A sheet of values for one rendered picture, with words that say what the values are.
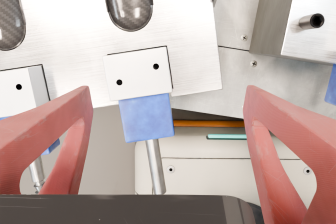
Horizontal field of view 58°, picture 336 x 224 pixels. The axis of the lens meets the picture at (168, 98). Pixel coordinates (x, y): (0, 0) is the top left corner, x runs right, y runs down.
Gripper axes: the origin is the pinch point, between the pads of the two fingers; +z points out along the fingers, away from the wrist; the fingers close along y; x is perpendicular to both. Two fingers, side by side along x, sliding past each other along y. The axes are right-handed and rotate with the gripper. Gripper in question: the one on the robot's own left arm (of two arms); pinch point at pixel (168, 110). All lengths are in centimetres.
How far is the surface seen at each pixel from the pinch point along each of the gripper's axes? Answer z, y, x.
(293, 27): 11.2, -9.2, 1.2
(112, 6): 15.5, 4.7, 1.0
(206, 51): 13.6, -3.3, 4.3
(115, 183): 67, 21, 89
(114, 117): 79, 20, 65
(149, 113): 10.1, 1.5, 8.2
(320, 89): 16.8, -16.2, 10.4
